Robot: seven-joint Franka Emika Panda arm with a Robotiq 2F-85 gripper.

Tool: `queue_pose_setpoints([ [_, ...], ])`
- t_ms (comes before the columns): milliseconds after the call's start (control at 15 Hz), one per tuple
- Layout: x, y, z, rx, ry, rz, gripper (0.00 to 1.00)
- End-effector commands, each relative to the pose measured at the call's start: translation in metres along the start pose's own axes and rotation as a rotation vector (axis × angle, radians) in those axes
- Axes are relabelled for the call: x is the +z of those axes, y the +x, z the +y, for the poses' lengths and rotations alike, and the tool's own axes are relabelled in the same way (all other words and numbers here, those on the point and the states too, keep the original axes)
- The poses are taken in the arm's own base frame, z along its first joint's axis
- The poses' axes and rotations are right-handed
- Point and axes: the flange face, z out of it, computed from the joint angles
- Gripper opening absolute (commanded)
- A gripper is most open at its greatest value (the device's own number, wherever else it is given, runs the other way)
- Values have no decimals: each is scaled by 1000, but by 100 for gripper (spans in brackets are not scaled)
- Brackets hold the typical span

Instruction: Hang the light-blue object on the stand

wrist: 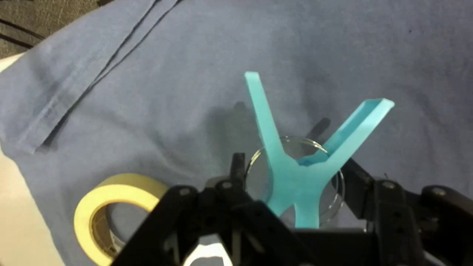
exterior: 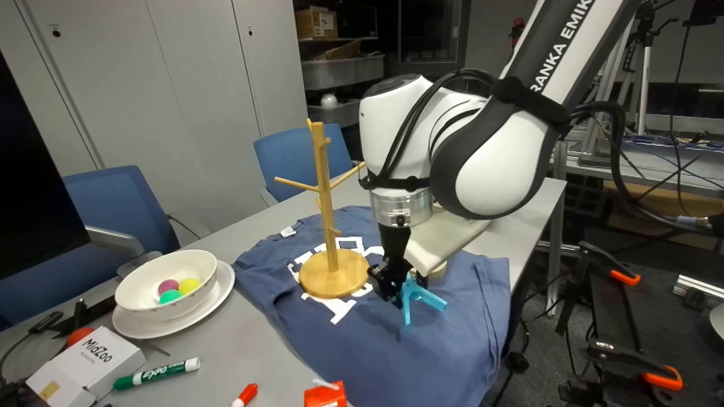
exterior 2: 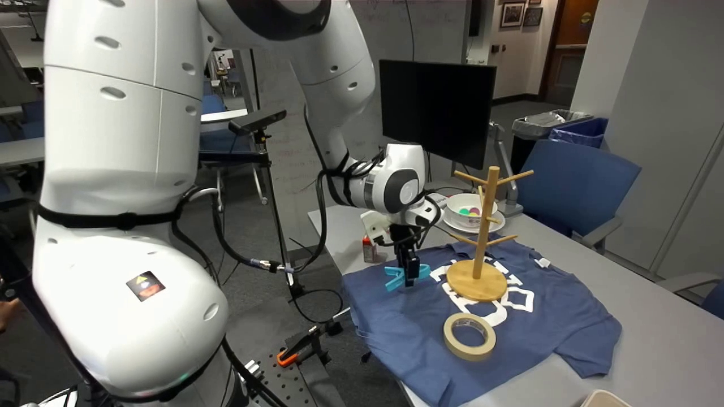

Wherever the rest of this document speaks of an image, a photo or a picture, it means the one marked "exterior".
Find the small orange tipped tool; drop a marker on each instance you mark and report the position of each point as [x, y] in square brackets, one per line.
[81, 335]

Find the grey work table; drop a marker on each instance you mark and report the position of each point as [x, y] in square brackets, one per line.
[680, 161]

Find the wooden mug tree stand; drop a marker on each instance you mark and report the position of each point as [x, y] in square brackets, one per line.
[326, 217]

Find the grey shelf bin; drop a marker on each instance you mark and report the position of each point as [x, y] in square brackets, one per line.
[343, 74]
[340, 114]

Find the blue printed t-shirt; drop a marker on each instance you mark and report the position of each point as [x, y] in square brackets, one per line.
[453, 354]

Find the black computer monitor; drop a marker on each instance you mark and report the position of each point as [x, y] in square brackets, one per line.
[31, 188]

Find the white cardboard box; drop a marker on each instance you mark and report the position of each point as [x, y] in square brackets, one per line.
[87, 364]

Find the pink ball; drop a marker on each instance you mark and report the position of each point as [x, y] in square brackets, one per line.
[169, 286]

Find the green ball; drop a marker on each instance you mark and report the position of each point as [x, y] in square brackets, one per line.
[171, 296]

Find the red capped marker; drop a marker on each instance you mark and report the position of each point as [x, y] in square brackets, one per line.
[246, 393]

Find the small orange red container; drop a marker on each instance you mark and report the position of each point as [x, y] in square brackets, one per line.
[325, 396]

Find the white plate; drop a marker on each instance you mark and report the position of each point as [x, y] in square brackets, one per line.
[219, 294]

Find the white bowl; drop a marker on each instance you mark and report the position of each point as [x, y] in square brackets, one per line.
[144, 289]

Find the brown cardboard box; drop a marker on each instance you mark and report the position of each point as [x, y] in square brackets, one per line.
[315, 24]

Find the blue office chair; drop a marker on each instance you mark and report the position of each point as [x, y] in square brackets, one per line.
[290, 158]
[121, 207]

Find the camera tripod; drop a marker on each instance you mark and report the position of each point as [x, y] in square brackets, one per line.
[644, 90]

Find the yellow ball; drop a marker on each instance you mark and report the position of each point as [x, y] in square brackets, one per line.
[189, 286]

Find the green capped marker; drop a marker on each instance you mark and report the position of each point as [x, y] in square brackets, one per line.
[155, 374]

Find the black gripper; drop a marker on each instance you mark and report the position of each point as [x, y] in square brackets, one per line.
[394, 241]

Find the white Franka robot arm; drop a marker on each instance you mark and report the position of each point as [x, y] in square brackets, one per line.
[490, 166]

